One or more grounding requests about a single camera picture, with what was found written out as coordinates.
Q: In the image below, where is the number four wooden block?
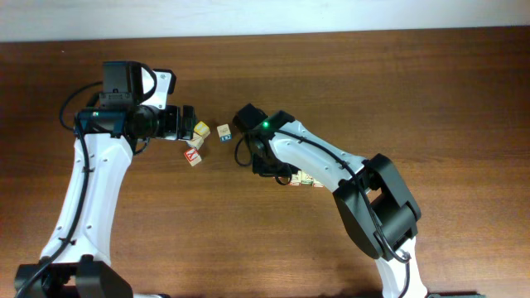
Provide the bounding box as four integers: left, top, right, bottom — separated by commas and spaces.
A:
289, 174, 301, 186

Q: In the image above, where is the green edged wooden block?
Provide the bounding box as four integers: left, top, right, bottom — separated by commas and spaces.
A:
300, 171, 314, 185

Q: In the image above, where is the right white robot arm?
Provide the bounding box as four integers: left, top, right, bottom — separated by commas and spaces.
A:
233, 104, 428, 297

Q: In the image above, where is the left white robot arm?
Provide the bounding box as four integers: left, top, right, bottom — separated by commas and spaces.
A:
14, 61, 196, 298

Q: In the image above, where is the blue edged wooden block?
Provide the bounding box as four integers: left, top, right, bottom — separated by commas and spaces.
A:
217, 124, 232, 142

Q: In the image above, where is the carrot picture wooden block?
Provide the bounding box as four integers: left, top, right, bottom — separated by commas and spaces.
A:
186, 133, 205, 151

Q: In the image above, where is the yellow top wooden block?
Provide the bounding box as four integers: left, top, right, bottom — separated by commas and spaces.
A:
194, 121, 210, 138

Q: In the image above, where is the red letter wooden block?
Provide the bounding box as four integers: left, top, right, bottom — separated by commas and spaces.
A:
184, 148, 202, 166

